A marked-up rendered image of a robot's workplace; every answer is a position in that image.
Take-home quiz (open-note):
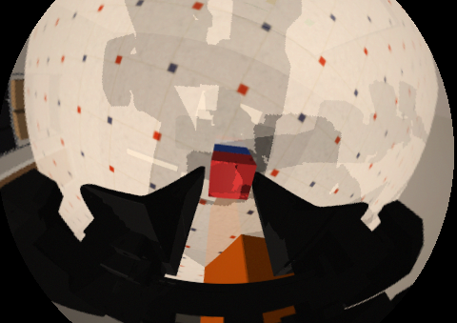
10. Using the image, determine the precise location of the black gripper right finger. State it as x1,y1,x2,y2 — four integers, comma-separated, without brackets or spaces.
251,172,368,276

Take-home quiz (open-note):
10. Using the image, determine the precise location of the blue block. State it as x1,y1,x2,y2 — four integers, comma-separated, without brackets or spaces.
213,144,250,155

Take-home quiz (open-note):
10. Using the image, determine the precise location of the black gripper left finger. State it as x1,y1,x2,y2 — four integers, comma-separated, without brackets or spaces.
80,167,205,276

